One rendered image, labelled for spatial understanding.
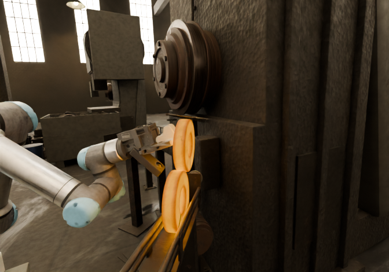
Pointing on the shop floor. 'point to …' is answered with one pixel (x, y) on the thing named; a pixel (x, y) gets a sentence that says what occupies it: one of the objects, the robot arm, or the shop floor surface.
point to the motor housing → (203, 236)
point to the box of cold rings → (75, 133)
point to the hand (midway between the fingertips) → (184, 138)
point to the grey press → (117, 64)
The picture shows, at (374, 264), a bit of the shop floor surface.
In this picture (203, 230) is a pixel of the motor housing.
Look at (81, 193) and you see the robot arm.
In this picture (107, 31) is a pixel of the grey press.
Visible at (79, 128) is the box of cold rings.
